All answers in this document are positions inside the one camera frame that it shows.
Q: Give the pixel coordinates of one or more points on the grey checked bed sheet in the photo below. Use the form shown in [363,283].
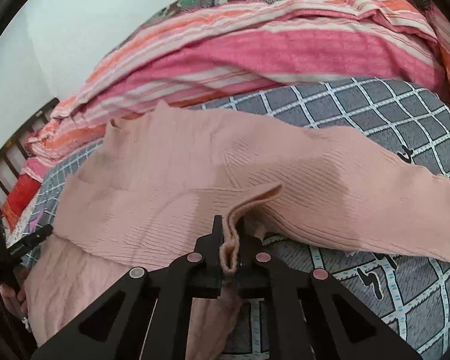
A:
[411,294]

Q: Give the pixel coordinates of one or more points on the red towel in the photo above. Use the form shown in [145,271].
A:
[18,199]

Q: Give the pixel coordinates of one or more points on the left hand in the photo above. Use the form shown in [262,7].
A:
[15,301]

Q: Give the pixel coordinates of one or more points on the pink knit sweater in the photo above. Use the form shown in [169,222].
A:
[156,183]

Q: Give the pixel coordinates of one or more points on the dark wooden bed frame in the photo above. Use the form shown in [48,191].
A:
[17,138]

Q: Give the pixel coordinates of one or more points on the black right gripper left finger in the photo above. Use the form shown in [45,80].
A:
[145,314]

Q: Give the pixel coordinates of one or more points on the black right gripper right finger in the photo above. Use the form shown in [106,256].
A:
[312,315]

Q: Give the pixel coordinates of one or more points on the pink striped blanket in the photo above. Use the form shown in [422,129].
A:
[193,53]

